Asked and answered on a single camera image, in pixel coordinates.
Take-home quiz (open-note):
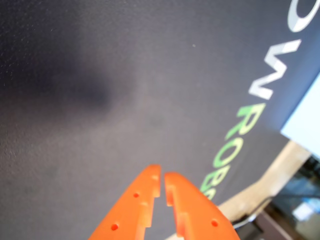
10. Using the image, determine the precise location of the dark mat with WOWROBO print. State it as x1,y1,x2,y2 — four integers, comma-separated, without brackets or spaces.
0,0,320,240

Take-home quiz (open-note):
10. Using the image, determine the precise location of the white open box bin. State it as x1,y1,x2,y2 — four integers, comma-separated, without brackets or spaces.
280,72,320,157

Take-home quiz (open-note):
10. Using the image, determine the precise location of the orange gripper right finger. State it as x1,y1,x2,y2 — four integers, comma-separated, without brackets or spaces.
163,171,243,240

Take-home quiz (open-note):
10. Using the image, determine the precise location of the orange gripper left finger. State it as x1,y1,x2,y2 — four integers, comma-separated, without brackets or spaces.
87,163,162,240

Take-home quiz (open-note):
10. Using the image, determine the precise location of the dark background furniture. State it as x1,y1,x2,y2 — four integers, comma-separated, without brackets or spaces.
234,153,320,240

